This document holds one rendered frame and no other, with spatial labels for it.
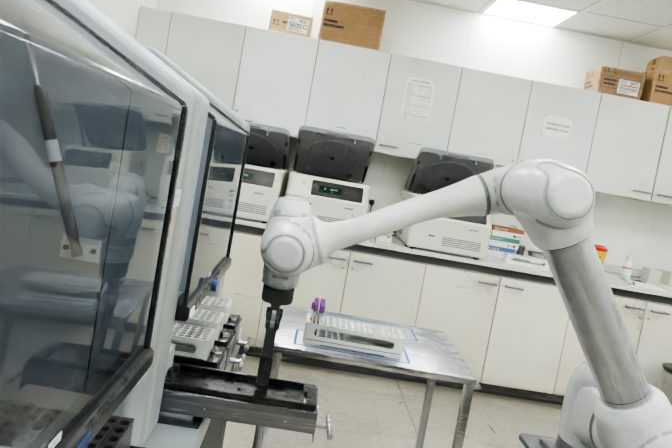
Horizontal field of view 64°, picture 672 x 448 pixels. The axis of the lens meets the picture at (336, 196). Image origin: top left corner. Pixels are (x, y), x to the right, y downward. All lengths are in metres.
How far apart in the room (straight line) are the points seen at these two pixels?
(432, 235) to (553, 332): 1.06
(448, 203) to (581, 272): 0.32
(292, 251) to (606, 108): 3.55
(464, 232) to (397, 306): 0.66
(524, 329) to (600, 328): 2.69
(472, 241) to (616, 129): 1.39
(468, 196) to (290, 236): 0.46
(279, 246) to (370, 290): 2.61
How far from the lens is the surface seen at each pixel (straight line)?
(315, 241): 1.08
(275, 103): 3.83
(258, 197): 3.54
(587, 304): 1.25
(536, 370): 4.07
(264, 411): 1.28
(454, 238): 3.68
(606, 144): 4.35
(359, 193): 3.58
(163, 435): 1.27
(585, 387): 1.55
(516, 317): 3.91
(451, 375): 1.65
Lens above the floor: 1.34
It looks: 3 degrees down
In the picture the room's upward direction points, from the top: 10 degrees clockwise
